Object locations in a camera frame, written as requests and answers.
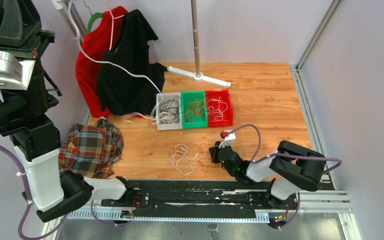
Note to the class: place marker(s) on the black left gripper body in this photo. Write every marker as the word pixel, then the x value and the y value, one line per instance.
pixel 32 45

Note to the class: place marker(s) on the green plastic bin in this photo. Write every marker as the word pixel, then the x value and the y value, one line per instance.
pixel 194 109

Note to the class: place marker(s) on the red t-shirt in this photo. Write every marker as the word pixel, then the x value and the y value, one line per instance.
pixel 95 44

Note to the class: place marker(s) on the pink clothes hanger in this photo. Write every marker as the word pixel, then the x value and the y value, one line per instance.
pixel 113 18

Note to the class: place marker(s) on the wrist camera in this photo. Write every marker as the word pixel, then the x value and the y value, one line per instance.
pixel 15 74
pixel 228 138

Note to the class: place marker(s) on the white plastic bin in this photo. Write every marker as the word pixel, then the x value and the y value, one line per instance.
pixel 168 111

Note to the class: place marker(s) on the black t-shirt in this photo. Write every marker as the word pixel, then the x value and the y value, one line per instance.
pixel 127 81

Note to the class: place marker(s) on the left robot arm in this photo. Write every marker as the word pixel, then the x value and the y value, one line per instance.
pixel 24 101

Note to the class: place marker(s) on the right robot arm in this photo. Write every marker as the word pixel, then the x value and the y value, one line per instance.
pixel 294 167

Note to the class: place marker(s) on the red plastic bin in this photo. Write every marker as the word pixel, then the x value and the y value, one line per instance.
pixel 219 108

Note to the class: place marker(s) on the green clothes hanger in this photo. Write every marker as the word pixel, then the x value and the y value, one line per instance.
pixel 93 18

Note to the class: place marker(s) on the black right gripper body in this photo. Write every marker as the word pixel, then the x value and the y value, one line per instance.
pixel 215 158

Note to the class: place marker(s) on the white stand with metal pole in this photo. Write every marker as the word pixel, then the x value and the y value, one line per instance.
pixel 197 76

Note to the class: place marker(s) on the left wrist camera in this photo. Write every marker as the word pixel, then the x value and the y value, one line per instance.
pixel 15 74

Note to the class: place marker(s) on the plaid flannel shirt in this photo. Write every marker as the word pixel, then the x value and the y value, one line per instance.
pixel 91 150

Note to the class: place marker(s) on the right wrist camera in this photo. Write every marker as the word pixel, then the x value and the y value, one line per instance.
pixel 228 138

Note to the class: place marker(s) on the clothes rack metal frame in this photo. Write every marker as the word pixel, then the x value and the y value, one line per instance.
pixel 69 13

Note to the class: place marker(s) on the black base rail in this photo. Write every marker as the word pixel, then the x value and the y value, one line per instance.
pixel 198 199

